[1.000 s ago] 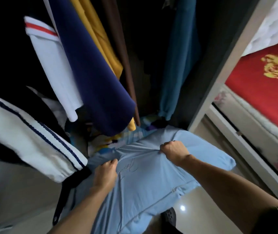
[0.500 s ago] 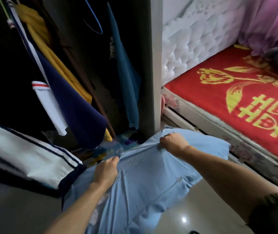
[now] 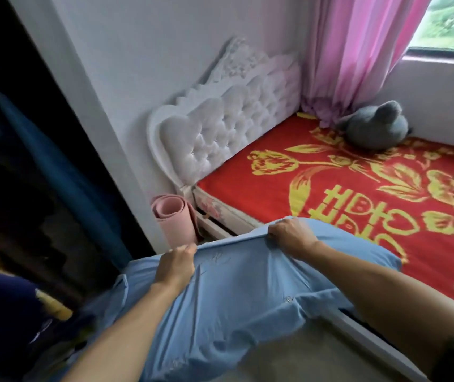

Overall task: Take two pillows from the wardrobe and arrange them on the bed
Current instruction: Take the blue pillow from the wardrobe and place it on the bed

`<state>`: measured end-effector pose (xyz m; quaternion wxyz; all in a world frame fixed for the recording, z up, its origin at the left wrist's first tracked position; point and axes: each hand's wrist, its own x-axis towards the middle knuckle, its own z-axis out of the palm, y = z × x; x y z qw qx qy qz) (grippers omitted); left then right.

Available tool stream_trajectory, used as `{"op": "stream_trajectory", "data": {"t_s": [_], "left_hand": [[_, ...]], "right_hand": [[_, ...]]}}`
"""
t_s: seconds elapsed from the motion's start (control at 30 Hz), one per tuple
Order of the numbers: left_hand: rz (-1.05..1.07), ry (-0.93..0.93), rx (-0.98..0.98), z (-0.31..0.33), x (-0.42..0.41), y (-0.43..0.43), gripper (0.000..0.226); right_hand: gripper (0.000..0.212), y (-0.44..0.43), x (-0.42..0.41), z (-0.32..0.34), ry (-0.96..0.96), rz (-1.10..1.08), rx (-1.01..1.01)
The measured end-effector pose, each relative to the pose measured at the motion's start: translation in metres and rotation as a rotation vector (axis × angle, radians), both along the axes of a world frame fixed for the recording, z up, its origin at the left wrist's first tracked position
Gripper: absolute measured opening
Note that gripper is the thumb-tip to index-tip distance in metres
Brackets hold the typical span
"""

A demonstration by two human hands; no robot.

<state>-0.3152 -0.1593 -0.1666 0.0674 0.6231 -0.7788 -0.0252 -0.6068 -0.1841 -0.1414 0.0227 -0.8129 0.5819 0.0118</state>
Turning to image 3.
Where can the person's left hand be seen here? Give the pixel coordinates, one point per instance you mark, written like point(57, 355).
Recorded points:
point(175, 266)

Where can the person's right hand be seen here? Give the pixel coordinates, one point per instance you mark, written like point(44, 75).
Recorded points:
point(292, 236)

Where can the person's right fingers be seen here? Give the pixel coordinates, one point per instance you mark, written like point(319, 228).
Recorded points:
point(280, 226)

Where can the person's left fingers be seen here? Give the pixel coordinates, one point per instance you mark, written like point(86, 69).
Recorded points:
point(185, 249)

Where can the light blue shirt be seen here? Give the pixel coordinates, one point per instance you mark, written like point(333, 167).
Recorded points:
point(239, 298)

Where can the person's left forearm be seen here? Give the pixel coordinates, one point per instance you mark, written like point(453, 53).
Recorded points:
point(127, 334)

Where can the person's right forearm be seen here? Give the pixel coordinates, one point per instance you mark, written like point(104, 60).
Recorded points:
point(386, 298)

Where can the rolled pink mat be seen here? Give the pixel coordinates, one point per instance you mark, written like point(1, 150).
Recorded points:
point(175, 218)

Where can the red floral bed sheet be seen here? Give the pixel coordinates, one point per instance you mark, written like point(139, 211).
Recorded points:
point(354, 194)

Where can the white tufted headboard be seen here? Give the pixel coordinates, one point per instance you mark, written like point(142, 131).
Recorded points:
point(219, 127)

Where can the grey plush toy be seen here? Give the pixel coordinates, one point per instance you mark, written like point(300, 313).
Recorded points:
point(374, 127)

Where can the yellow garment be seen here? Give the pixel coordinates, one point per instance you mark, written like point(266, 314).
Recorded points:
point(53, 304)

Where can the hanging teal garment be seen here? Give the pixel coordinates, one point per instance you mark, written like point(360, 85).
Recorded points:
point(59, 178)

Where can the pink curtain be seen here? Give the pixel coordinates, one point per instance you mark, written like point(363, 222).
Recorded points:
point(354, 51)

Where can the dark blue garment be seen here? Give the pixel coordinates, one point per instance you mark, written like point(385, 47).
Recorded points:
point(4, 314)

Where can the window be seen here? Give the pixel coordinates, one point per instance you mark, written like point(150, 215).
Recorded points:
point(450, 23)

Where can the white bed frame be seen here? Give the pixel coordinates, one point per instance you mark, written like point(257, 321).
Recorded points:
point(227, 218)

